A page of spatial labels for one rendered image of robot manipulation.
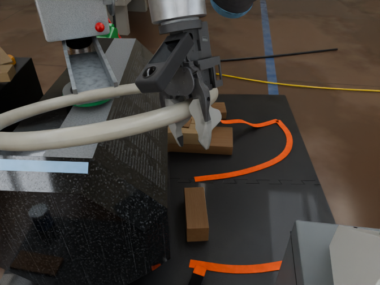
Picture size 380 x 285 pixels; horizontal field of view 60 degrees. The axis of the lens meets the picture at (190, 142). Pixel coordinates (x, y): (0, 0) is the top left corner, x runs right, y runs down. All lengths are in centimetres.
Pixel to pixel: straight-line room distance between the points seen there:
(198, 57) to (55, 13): 74
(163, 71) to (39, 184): 83
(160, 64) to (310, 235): 65
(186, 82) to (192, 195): 146
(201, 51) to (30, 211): 95
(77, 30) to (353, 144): 218
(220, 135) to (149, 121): 197
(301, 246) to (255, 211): 116
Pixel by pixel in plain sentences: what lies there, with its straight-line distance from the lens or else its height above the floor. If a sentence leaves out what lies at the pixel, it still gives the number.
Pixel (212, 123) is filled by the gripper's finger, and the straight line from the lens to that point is 57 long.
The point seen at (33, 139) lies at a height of 129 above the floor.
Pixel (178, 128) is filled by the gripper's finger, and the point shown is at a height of 124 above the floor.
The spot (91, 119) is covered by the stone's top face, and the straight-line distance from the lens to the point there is 135.
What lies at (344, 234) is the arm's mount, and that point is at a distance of 85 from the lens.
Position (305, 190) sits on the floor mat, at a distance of 227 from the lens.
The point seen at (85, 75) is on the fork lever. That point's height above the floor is 110.
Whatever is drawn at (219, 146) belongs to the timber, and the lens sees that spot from 237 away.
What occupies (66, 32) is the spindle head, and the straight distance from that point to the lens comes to 126.
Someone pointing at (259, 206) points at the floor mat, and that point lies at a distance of 211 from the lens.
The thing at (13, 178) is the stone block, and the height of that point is 79.
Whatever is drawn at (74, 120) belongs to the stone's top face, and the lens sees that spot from 137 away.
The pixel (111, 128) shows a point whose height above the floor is 130.
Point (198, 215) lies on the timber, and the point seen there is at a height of 14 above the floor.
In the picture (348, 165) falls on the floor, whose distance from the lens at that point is 260.
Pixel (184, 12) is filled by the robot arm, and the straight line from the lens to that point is 53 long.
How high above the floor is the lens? 159
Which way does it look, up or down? 39 degrees down
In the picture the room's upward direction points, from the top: straight up
